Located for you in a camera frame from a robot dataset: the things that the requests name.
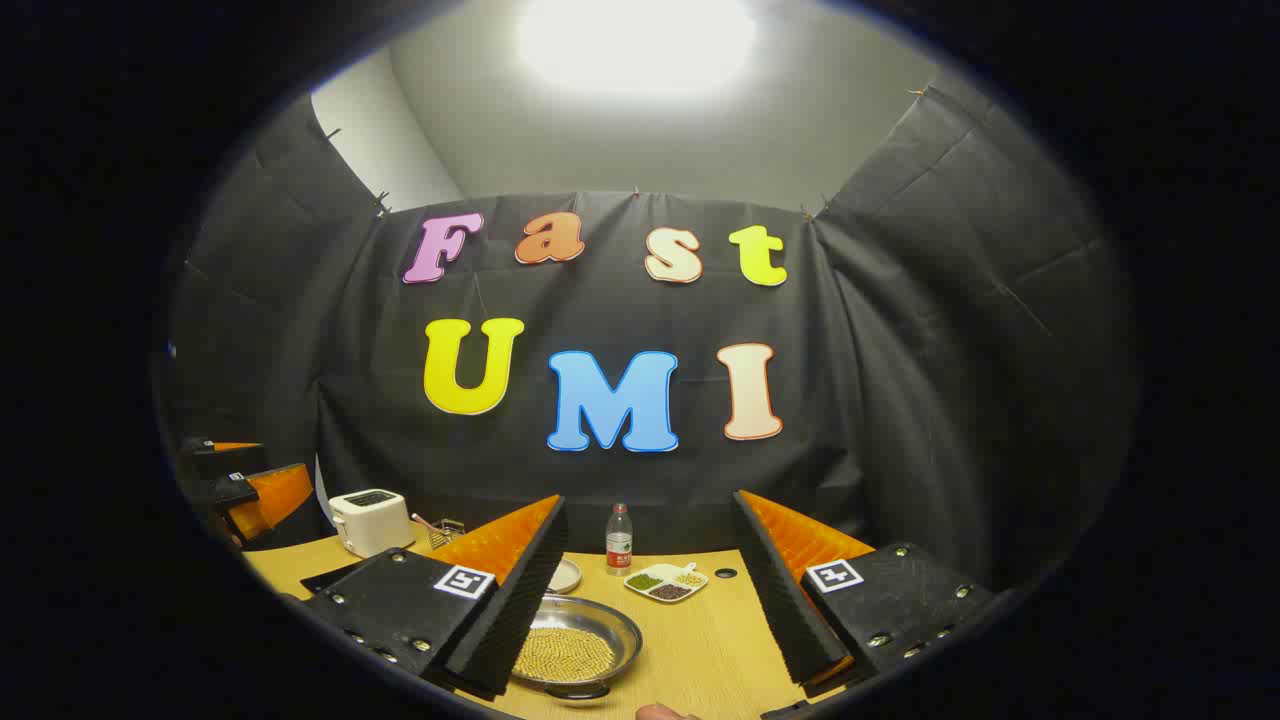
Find pile of soybeans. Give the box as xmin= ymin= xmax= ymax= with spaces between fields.
xmin=513 ymin=626 xmax=618 ymax=685

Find stainless steel pot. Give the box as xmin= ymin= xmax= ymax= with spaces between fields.
xmin=510 ymin=594 xmax=644 ymax=708

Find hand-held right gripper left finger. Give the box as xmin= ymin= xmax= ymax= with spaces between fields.
xmin=299 ymin=494 xmax=570 ymax=701

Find white divided dish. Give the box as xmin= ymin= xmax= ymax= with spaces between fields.
xmin=624 ymin=562 xmax=710 ymax=605

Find white toaster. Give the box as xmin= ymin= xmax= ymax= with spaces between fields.
xmin=328 ymin=488 xmax=416 ymax=559

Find clear water bottle red label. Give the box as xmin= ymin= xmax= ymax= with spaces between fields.
xmin=606 ymin=503 xmax=634 ymax=577

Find ceiling light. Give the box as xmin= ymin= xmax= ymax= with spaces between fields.
xmin=515 ymin=0 xmax=761 ymax=98

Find black induction cooktop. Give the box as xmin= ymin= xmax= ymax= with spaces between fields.
xmin=299 ymin=560 xmax=369 ymax=597

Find black backdrop cloth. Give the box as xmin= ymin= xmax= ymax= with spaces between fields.
xmin=155 ymin=85 xmax=1141 ymax=601

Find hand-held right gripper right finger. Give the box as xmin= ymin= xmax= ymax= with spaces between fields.
xmin=733 ymin=489 xmax=1003 ymax=701

